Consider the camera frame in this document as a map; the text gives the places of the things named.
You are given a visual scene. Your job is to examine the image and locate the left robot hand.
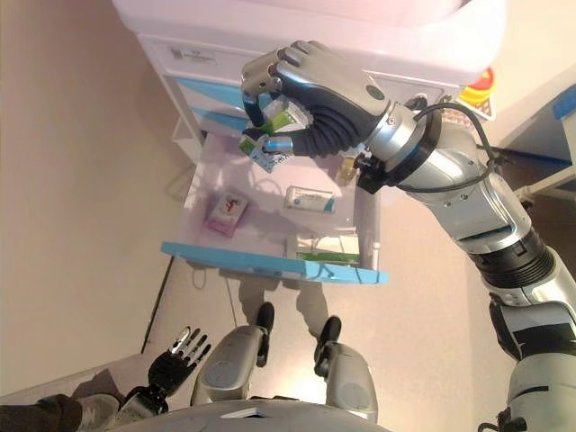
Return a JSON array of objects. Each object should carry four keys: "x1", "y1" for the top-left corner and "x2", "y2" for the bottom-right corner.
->
[{"x1": 148, "y1": 327, "x2": 212, "y2": 400}]

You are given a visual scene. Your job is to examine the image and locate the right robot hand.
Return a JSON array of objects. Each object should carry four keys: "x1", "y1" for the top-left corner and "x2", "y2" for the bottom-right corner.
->
[{"x1": 240, "y1": 40, "x2": 392, "y2": 158}]

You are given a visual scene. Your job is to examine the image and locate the small green white medicine packet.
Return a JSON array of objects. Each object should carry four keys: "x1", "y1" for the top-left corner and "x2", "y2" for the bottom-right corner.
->
[{"x1": 238, "y1": 98, "x2": 314, "y2": 175}]

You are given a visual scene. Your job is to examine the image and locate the white blue medicine box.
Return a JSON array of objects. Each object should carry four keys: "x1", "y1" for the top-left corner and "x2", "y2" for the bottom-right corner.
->
[{"x1": 283, "y1": 185, "x2": 338, "y2": 213}]

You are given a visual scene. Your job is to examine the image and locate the white green medicine box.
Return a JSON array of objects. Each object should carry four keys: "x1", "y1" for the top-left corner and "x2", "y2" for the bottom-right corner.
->
[{"x1": 287, "y1": 233, "x2": 361, "y2": 264}]

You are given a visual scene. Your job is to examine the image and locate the silver left robot leg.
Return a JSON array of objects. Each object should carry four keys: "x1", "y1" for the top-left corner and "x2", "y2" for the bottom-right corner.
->
[{"x1": 191, "y1": 326, "x2": 271, "y2": 406}]

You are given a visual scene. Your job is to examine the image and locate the silver robot leg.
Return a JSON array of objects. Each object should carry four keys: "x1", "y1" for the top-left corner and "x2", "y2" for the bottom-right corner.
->
[
  {"x1": 191, "y1": 326, "x2": 271, "y2": 406},
  {"x1": 314, "y1": 339, "x2": 379, "y2": 424}
]

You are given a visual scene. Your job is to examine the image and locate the yellow pill bottle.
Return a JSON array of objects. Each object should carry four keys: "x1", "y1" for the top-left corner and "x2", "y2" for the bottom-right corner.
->
[{"x1": 337, "y1": 155, "x2": 361, "y2": 185}]

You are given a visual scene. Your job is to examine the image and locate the white medical cart blue drawers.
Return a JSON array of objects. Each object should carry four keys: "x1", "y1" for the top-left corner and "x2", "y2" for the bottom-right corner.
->
[{"x1": 110, "y1": 0, "x2": 508, "y2": 208}]

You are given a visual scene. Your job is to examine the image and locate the silver robot torso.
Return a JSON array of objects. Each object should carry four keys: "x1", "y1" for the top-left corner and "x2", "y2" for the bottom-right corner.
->
[{"x1": 121, "y1": 398, "x2": 379, "y2": 432}]

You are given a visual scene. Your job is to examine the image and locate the black left robot foot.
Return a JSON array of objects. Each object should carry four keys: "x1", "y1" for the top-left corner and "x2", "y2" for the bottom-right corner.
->
[{"x1": 256, "y1": 301, "x2": 275, "y2": 329}]

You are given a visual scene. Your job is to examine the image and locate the black robot foot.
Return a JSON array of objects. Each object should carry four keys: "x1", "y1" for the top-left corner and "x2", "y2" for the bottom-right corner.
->
[
  {"x1": 256, "y1": 301, "x2": 275, "y2": 329},
  {"x1": 318, "y1": 316, "x2": 342, "y2": 346}
]

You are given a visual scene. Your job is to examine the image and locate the pink box red motorbike print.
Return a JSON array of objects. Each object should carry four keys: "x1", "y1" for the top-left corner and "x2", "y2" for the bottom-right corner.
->
[{"x1": 205, "y1": 191, "x2": 249, "y2": 235}]

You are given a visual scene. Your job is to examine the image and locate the black right robot foot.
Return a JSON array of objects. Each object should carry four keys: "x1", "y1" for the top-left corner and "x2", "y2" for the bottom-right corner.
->
[{"x1": 318, "y1": 316, "x2": 342, "y2": 346}]

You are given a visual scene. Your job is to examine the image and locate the silver right robot leg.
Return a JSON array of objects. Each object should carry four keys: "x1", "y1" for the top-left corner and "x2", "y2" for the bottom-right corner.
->
[{"x1": 314, "y1": 339, "x2": 379, "y2": 424}]

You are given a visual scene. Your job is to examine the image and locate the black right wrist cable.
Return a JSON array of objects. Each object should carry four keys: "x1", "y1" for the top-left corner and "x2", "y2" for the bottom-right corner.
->
[{"x1": 407, "y1": 102, "x2": 532, "y2": 194}]

